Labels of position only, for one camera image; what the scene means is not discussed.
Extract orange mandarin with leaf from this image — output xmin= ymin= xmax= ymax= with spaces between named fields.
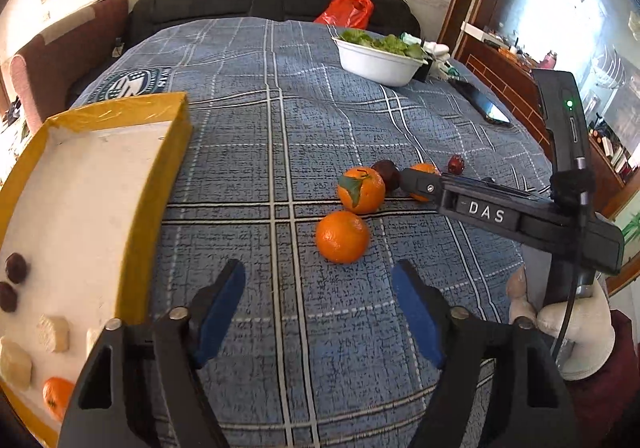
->
xmin=336 ymin=166 xmax=386 ymax=215

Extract yellow rimmed white tray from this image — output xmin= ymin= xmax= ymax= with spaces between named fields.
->
xmin=1 ymin=92 xmax=192 ymax=447

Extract black small box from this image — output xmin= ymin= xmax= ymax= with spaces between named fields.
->
xmin=412 ymin=58 xmax=434 ymax=82

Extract white gloved hand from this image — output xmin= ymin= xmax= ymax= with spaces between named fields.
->
xmin=505 ymin=266 xmax=616 ymax=382

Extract red plastic bag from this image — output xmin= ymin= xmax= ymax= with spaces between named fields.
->
xmin=314 ymin=0 xmax=374 ymax=30

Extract white bowl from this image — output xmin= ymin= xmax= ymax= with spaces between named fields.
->
xmin=332 ymin=37 xmax=426 ymax=87

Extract orange mandarin in tray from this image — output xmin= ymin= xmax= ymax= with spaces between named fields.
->
xmin=42 ymin=376 xmax=75 ymax=423

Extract green leafy vegetables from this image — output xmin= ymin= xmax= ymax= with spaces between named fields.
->
xmin=338 ymin=28 xmax=425 ymax=60

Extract blue plaid tablecloth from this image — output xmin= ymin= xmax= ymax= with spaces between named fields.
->
xmin=77 ymin=18 xmax=550 ymax=447

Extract maroon armchair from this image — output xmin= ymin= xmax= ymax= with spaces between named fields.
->
xmin=9 ymin=0 xmax=128 ymax=134

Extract round cream pastry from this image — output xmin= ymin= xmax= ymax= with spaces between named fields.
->
xmin=37 ymin=315 xmax=70 ymax=353

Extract red jujube date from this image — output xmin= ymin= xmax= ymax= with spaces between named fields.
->
xmin=447 ymin=154 xmax=465 ymax=176

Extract small cream pastry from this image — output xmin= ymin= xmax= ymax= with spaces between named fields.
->
xmin=86 ymin=327 xmax=102 ymax=357

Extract dark purple plum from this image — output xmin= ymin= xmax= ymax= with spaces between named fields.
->
xmin=6 ymin=253 xmax=29 ymax=284
xmin=0 ymin=281 xmax=17 ymax=312
xmin=371 ymin=160 xmax=400 ymax=194

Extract black cable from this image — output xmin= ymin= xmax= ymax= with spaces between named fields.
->
xmin=549 ymin=206 xmax=591 ymax=364

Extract black smartphone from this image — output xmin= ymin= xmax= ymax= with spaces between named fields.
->
xmin=448 ymin=78 xmax=512 ymax=127

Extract black sofa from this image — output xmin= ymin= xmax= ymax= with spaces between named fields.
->
xmin=67 ymin=0 xmax=422 ymax=104

